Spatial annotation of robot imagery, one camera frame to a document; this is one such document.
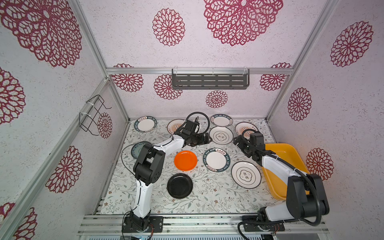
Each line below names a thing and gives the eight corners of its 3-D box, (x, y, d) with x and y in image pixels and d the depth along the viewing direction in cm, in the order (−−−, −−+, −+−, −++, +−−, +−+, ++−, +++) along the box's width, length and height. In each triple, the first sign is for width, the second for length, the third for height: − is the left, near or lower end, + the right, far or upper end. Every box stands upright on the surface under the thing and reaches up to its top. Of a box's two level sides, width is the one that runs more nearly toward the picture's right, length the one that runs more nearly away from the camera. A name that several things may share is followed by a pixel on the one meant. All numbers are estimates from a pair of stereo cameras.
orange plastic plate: (173, 171, 94) (173, 169, 93) (175, 152, 103) (174, 150, 102) (197, 171, 94) (197, 169, 93) (196, 152, 103) (196, 150, 102)
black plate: (166, 198, 84) (165, 197, 82) (168, 174, 93) (168, 173, 91) (192, 198, 84) (192, 197, 82) (192, 174, 93) (192, 173, 91)
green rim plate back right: (210, 126, 118) (211, 125, 116) (209, 115, 126) (209, 113, 124) (233, 126, 118) (233, 125, 116) (230, 115, 126) (231, 113, 124)
